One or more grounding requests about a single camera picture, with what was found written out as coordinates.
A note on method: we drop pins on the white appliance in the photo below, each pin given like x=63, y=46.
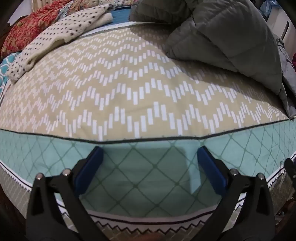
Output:
x=278, y=20

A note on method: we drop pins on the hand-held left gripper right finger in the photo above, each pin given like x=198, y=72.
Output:
x=211, y=171

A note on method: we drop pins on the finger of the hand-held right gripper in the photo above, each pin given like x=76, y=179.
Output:
x=291, y=168

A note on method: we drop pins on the grey puffer jacket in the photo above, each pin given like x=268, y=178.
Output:
x=219, y=34

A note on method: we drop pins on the silver grey cloth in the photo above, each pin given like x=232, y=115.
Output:
x=288, y=69

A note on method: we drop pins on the teal wavy patterned pillow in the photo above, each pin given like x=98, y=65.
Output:
x=5, y=64

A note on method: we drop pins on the red floral patchwork quilt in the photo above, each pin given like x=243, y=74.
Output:
x=30, y=25

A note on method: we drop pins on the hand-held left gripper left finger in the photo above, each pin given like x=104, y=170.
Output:
x=89, y=171

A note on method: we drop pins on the white dotted fleece garment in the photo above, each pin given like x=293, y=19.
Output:
x=57, y=34

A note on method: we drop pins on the patterned bedsheet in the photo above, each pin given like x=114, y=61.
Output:
x=138, y=92

